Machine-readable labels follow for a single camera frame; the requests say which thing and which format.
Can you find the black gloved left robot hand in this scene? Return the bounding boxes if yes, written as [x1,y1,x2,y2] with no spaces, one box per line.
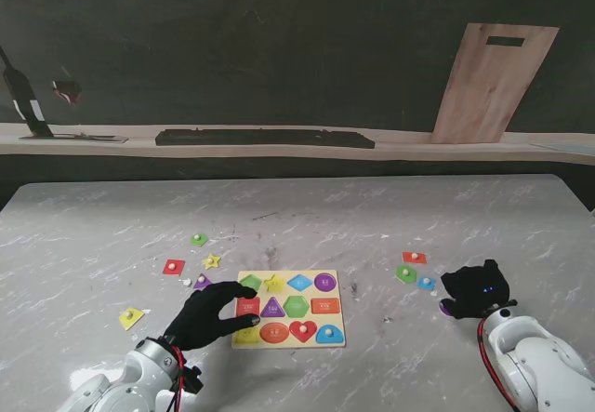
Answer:
[163,280,260,352]

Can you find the wooden cutting board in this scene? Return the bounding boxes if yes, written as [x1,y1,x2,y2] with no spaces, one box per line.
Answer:
[428,22,561,145]

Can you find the thin flat serving board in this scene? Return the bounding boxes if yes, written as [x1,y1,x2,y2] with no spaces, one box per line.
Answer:
[18,133,129,145]

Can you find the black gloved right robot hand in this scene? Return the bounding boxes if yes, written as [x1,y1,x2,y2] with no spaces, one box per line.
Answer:
[439,258,511,321]

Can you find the yellow wooden shape puzzle board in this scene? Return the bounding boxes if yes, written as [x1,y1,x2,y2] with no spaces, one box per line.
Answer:
[231,269,348,350]

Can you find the long black tray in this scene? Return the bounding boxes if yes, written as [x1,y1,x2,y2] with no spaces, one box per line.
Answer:
[154,127,377,150]

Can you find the red heart puzzle piece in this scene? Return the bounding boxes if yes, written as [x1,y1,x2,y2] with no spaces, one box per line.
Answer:
[288,320,319,343]

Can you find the red wine glass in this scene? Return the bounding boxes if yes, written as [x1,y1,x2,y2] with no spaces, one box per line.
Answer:
[49,63,101,142]

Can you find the dark wine bottle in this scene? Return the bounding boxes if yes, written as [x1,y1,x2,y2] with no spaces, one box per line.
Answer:
[0,45,56,139]

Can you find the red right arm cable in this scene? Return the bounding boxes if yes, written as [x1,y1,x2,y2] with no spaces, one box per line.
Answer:
[477,316,520,412]

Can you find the blue semicircle puzzle piece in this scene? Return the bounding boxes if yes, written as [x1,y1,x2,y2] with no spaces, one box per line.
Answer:
[315,323,346,345]

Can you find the light wooden shelf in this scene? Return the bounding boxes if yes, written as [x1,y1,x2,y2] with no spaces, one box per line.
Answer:
[0,122,595,167]

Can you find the yellow pentagon puzzle piece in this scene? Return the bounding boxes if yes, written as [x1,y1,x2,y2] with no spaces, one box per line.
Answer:
[118,307,146,332]

